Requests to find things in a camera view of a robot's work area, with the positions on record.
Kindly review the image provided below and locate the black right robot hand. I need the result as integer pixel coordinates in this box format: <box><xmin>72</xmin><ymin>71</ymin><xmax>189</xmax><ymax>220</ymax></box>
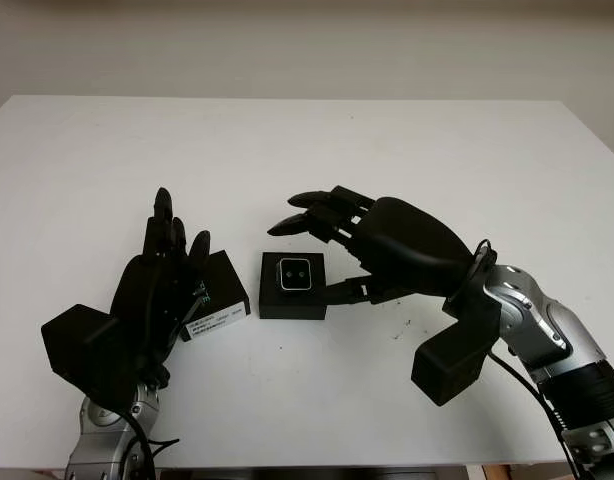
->
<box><xmin>266</xmin><ymin>185</ymin><xmax>481</xmax><ymax>306</ymax></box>

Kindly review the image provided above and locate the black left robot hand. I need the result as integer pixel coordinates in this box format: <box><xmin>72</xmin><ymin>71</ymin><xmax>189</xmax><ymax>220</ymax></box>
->
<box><xmin>109</xmin><ymin>187</ymin><xmax>214</xmax><ymax>387</ymax></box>

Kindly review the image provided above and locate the black RealSense box lid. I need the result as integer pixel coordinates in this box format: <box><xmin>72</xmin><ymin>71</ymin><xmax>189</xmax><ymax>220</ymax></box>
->
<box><xmin>179</xmin><ymin>249</ymin><xmax>252</xmax><ymax>344</ymax></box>

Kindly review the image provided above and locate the small silver depth camera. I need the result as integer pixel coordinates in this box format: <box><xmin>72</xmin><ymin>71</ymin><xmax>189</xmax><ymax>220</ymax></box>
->
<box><xmin>275</xmin><ymin>255</ymin><xmax>316</xmax><ymax>293</ymax></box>

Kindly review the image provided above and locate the dark robot torso edge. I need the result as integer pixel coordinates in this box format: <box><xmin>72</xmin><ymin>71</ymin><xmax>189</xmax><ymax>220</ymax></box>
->
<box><xmin>156</xmin><ymin>467</ymin><xmax>468</xmax><ymax>480</ymax></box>

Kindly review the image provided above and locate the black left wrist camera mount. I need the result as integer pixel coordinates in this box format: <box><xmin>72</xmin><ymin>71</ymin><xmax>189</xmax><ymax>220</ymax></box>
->
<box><xmin>39</xmin><ymin>301</ymin><xmax>139</xmax><ymax>402</ymax></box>

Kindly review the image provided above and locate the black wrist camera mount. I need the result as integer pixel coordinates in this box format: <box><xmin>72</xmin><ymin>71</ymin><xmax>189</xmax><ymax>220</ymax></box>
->
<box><xmin>410</xmin><ymin>293</ymin><xmax>504</xmax><ymax>408</ymax></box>
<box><xmin>39</xmin><ymin>301</ymin><xmax>139</xmax><ymax>402</ymax></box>

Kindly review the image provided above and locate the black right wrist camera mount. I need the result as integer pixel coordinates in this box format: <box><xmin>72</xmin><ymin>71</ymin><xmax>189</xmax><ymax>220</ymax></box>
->
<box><xmin>410</xmin><ymin>293</ymin><xmax>504</xmax><ymax>408</ymax></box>

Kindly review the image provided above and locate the black camera box base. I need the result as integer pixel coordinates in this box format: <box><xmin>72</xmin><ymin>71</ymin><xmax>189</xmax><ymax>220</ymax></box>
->
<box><xmin>257</xmin><ymin>251</ymin><xmax>330</xmax><ymax>321</ymax></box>

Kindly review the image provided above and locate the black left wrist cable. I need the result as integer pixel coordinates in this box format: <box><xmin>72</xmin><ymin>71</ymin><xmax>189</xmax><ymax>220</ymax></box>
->
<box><xmin>113</xmin><ymin>398</ymin><xmax>181</xmax><ymax>480</ymax></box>

